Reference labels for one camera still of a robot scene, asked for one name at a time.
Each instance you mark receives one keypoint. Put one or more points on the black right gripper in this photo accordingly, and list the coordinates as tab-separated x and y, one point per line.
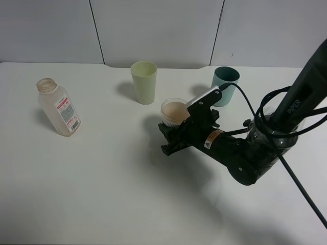
213	142

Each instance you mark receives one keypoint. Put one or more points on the pale green plastic cup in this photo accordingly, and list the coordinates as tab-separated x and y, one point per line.
144	80

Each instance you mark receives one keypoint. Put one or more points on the translucent plastic drink bottle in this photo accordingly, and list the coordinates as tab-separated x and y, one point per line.
58	107

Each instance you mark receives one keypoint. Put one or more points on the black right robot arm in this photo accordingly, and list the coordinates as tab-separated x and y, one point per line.
250	152

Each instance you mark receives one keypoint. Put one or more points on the glass cup with blue sleeve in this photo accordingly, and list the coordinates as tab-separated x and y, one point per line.
174	112

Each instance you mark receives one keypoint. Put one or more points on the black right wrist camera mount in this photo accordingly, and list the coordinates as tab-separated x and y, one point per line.
199	107

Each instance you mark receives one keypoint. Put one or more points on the teal plastic cup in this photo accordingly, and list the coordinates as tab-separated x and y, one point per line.
222	75

